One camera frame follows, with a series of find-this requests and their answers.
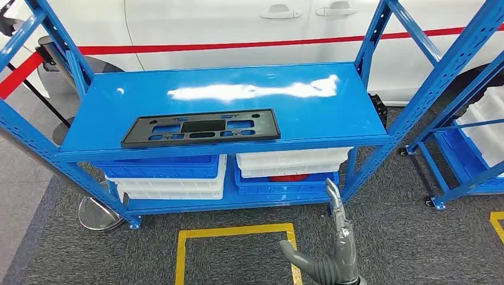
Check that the blue plastic crate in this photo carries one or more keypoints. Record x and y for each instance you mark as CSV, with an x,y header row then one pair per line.
x,y
460,153
283,188

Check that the grey stanchion with belt head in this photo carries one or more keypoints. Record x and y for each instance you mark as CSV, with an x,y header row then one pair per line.
x,y
49,53

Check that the thin black pole stand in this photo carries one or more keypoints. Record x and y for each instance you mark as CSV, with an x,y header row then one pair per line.
x,y
39,96

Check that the chrome stanchion post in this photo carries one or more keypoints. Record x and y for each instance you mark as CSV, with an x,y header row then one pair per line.
x,y
100,214

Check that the black ribbed block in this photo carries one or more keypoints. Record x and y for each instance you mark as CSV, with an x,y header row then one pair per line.
x,y
379,110

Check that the red item in crate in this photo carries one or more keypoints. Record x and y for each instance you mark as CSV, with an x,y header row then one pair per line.
x,y
289,178

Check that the white car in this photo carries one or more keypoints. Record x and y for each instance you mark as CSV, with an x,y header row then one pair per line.
x,y
236,23

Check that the white plastic crate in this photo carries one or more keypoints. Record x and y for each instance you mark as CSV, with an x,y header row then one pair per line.
x,y
177,184
287,171
291,158
173,195
488,126

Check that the red barrier belt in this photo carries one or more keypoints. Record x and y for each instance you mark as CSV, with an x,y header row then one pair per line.
x,y
19,74
236,46

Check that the black plastic panel part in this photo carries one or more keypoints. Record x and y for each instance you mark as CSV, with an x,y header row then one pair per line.
x,y
202,126

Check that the blue metal shelf rack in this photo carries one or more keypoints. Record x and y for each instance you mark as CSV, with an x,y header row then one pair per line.
x,y
236,102

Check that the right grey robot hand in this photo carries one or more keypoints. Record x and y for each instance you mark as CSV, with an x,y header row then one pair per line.
x,y
342,244

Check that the blue wheeled shelf rack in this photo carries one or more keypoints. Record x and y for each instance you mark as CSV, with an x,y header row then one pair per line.
x,y
453,107

